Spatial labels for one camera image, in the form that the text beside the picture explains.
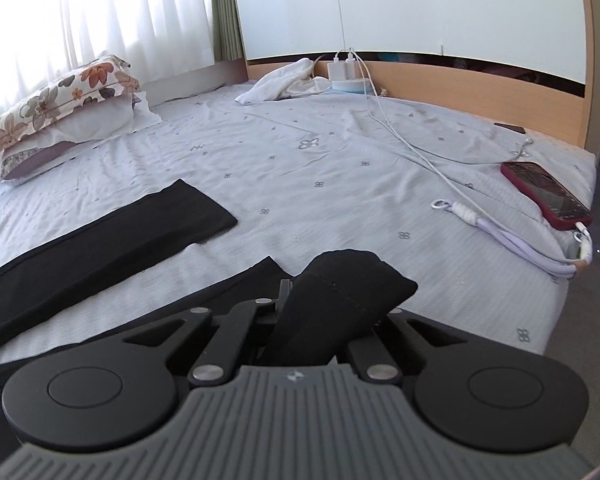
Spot black pants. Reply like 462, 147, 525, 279
0, 180, 417, 463

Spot white patterned bed sheet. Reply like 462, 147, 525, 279
0, 86, 596, 364

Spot red-cased smartphone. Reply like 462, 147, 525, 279
500, 162, 593, 231

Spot small dark phone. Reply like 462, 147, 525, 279
494, 122, 527, 134

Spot white lower pillow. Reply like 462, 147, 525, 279
0, 92, 161, 182

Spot wooden bed headboard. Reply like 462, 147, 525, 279
237, 0, 600, 154

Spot floral pillow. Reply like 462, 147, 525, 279
0, 54, 140, 154

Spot light blue round box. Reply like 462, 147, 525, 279
330, 77, 374, 94

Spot white crumpled cloth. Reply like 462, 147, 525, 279
235, 58, 332, 105

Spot green curtain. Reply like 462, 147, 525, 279
211, 0, 244, 62

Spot white sheer curtain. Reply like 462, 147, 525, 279
0, 0, 214, 115

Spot lavender phone lanyard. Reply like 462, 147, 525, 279
431, 198, 581, 279

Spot white charging cable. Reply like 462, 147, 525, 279
346, 46, 594, 271

